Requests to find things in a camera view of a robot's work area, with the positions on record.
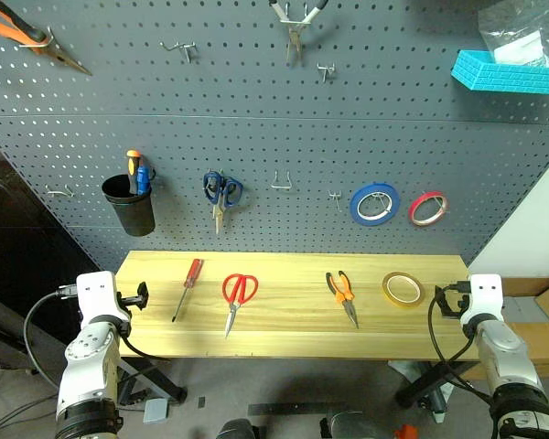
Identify dark cabinet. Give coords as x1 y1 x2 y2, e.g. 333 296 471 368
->
0 130 102 371

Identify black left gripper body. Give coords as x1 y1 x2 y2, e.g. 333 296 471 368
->
115 292 139 314

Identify cyan plastic basket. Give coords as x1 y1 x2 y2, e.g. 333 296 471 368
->
451 48 549 96

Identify brown cardboard box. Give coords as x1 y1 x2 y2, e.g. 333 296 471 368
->
459 275 549 380

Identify clear plastic bag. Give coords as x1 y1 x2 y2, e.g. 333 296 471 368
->
477 0 549 69

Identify blue tape roll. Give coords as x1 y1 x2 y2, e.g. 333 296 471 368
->
349 181 401 227

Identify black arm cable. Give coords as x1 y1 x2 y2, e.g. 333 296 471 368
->
427 281 496 405
23 284 81 391

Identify metal wire loop hook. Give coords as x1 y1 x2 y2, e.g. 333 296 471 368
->
270 169 295 191

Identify grey perforated pegboard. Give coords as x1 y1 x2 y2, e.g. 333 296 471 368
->
0 0 549 281

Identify dark rounded shape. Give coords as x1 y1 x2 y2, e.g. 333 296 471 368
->
318 409 368 439
215 417 260 439

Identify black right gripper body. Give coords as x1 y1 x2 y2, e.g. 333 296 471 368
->
445 292 471 318

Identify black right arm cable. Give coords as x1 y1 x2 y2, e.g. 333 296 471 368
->
427 281 496 405

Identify white handled pliers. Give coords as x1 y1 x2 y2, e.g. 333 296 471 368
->
268 0 330 66

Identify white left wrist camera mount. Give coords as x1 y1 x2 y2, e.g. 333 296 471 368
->
75 270 125 327

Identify grey foam block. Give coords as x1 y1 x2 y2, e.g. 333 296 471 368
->
142 397 170 425

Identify black plastic cup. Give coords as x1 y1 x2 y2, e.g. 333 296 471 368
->
101 173 157 238

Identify red handled scissors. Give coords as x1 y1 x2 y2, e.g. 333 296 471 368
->
221 273 260 340

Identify yellow tape roll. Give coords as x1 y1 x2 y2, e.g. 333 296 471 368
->
382 271 426 308

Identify black flat bar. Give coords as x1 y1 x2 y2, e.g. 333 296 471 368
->
248 402 350 418

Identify black table leg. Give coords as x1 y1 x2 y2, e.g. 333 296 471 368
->
394 360 480 409
117 357 188 407

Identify red handled screwdriver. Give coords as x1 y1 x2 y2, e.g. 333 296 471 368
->
171 258 205 324

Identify blue handled scissors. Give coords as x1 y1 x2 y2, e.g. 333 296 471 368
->
202 170 245 236

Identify small orange black pliers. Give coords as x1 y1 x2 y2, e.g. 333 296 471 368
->
325 270 361 330

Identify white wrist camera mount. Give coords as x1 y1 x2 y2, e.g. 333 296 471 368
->
458 273 505 325
75 270 125 327

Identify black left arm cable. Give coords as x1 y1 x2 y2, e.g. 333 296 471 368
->
23 284 81 391

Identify red tape roll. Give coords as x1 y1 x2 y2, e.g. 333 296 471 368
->
407 190 451 228

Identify large orange black pliers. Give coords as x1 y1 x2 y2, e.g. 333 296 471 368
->
0 0 94 77

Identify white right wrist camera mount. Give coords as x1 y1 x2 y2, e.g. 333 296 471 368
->
458 273 505 325

